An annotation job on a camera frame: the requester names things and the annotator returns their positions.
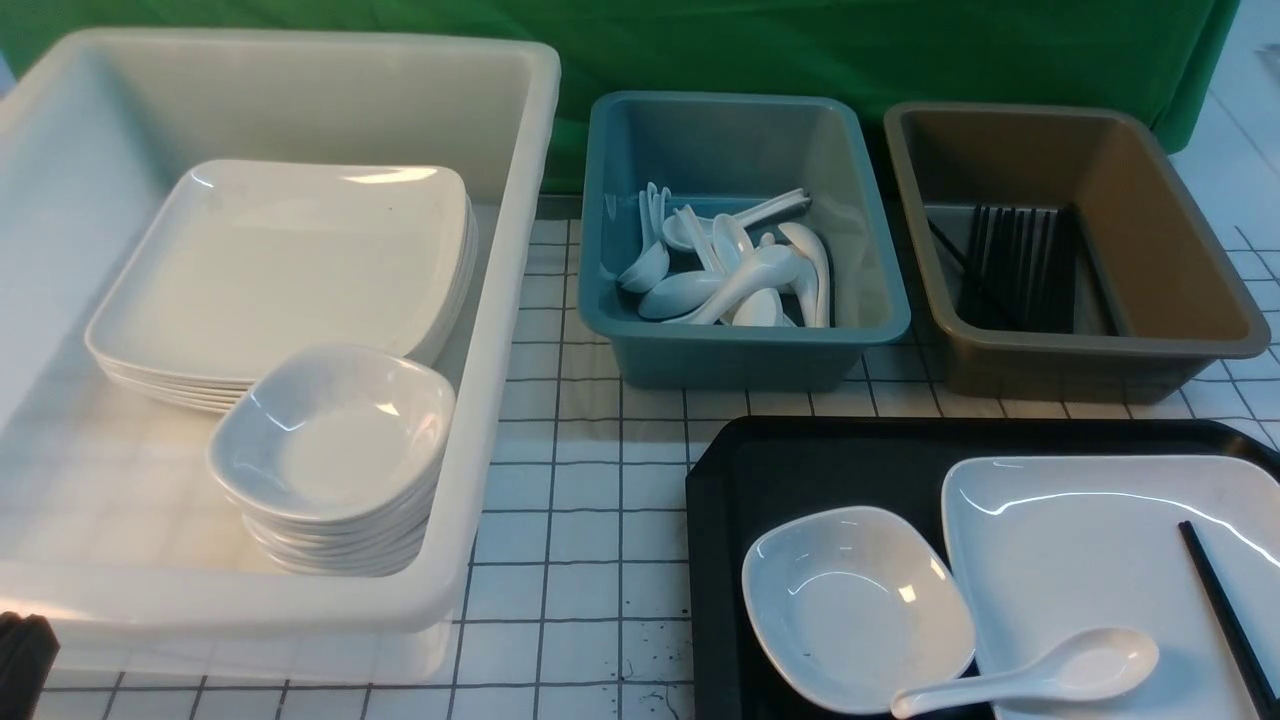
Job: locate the white square rice plate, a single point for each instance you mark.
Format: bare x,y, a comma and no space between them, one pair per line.
1045,547

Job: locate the large white plastic tub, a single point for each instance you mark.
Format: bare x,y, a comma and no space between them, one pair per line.
113,529

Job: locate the stack of white bowls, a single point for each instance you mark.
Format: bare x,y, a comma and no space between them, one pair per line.
333,459

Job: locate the brown plastic bin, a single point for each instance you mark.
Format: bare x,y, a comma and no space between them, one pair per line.
1157,299

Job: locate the white ceramic soup spoon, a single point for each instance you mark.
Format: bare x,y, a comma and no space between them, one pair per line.
1094,665

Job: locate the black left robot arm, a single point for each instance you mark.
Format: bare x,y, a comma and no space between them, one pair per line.
28,650

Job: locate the black chopstick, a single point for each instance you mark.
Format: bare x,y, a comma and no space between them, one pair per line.
1249,667

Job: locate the blue plastic bin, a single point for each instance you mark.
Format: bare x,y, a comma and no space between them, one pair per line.
718,154

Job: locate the green backdrop cloth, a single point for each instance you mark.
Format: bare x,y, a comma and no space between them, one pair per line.
1152,60

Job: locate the black chopsticks in bin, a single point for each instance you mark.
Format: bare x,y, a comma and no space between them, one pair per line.
1018,269

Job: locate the white small bowl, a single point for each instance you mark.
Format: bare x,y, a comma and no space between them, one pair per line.
853,606

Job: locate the white spoon in bin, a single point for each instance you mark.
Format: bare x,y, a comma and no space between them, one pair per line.
673,233
769,267
811,285
652,265

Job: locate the black serving tray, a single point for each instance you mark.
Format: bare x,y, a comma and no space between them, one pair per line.
762,471

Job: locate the stack of white square plates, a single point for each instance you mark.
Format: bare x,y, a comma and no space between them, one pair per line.
248,262

